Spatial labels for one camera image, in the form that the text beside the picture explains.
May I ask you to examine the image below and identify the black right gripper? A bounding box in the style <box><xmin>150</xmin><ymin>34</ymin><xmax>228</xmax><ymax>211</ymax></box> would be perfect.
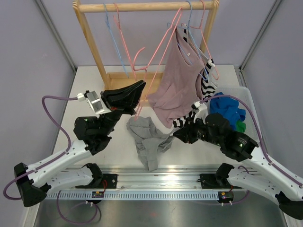
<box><xmin>173</xmin><ymin>114</ymin><xmax>223</xmax><ymax>146</ymax></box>

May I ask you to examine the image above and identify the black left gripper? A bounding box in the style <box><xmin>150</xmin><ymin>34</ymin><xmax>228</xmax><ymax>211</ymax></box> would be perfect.
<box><xmin>98</xmin><ymin>80</ymin><xmax>145</xmax><ymax>136</ymax></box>

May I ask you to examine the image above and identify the pink wire hanger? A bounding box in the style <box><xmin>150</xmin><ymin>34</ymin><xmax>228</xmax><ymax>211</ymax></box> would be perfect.
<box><xmin>113</xmin><ymin>2</ymin><xmax>137</xmax><ymax>81</ymax></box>

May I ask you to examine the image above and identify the grey tank top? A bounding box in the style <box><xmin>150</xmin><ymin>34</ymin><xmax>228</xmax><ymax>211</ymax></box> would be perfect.
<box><xmin>126</xmin><ymin>117</ymin><xmax>176</xmax><ymax>172</ymax></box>

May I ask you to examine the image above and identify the mauve tank top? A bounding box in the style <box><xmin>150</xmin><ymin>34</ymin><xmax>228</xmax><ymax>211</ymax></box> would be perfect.
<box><xmin>147</xmin><ymin>31</ymin><xmax>205</xmax><ymax>128</ymax></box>

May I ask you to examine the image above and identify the blue tank top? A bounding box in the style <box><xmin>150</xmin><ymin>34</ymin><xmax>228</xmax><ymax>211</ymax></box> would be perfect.
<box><xmin>210</xmin><ymin>97</ymin><xmax>246</xmax><ymax>130</ymax></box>

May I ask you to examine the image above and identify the green tank top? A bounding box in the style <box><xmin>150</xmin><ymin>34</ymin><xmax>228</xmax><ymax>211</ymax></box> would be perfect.
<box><xmin>235</xmin><ymin>120</ymin><xmax>246</xmax><ymax>133</ymax></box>

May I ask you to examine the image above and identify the light blue wire hanger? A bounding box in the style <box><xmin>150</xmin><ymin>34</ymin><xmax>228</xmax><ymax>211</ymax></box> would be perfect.
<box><xmin>103</xmin><ymin>3</ymin><xmax>129</xmax><ymax>78</ymax></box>

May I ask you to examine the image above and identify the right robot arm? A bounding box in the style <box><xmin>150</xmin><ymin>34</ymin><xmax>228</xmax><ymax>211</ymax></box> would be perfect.
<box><xmin>173</xmin><ymin>113</ymin><xmax>303</xmax><ymax>220</ymax></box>

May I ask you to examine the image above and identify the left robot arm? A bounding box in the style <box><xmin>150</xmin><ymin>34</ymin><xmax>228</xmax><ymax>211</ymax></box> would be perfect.
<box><xmin>14</xmin><ymin>80</ymin><xmax>146</xmax><ymax>207</ymax></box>

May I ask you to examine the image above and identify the black white striped top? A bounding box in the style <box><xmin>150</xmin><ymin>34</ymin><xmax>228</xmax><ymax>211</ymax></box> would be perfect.
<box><xmin>172</xmin><ymin>29</ymin><xmax>218</xmax><ymax>128</ymax></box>

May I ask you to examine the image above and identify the pink hanger under striped top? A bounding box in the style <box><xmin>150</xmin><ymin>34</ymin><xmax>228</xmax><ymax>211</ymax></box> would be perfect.
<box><xmin>181</xmin><ymin>0</ymin><xmax>220</xmax><ymax>81</ymax></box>

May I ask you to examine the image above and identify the wooden clothes rack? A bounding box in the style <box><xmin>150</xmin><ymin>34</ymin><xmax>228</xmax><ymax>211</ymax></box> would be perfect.
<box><xmin>72</xmin><ymin>0</ymin><xmax>220</xmax><ymax>106</ymax></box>

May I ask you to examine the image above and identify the white plastic basket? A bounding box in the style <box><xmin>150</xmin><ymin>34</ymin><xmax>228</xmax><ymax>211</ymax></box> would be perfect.
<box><xmin>207</xmin><ymin>87</ymin><xmax>259</xmax><ymax>142</ymax></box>

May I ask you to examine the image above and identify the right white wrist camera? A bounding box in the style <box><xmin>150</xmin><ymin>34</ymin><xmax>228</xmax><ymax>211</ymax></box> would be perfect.
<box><xmin>192</xmin><ymin>101</ymin><xmax>208</xmax><ymax>123</ymax></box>

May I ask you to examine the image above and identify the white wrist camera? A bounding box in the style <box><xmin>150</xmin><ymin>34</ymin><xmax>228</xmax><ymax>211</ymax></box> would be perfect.
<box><xmin>76</xmin><ymin>90</ymin><xmax>112</xmax><ymax>115</ymax></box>
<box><xmin>192</xmin><ymin>101</ymin><xmax>208</xmax><ymax>123</ymax></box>

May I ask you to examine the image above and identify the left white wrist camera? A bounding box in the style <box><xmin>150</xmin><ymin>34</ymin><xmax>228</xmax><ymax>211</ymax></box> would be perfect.
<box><xmin>76</xmin><ymin>90</ymin><xmax>112</xmax><ymax>115</ymax></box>

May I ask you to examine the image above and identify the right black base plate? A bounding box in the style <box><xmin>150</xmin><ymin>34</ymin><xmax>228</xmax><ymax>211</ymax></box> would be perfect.
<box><xmin>197</xmin><ymin>173</ymin><xmax>231</xmax><ymax>189</ymax></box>

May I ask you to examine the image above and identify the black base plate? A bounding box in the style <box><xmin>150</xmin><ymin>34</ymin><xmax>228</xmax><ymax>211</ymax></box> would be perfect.
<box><xmin>197</xmin><ymin>173</ymin><xmax>231</xmax><ymax>189</ymax></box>
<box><xmin>75</xmin><ymin>174</ymin><xmax>118</xmax><ymax>189</ymax></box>

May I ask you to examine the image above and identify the white slotted cable duct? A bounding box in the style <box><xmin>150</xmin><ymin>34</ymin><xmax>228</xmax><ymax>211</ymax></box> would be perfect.
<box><xmin>46</xmin><ymin>190</ymin><xmax>219</xmax><ymax>201</ymax></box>

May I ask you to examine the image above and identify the aluminium mounting rail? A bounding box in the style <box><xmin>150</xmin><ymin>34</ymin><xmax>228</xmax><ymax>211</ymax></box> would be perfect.
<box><xmin>47</xmin><ymin>164</ymin><xmax>289</xmax><ymax>191</ymax></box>

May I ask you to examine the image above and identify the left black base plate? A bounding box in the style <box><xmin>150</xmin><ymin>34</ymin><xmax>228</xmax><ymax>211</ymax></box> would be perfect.
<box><xmin>75</xmin><ymin>174</ymin><xmax>118</xmax><ymax>189</ymax></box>

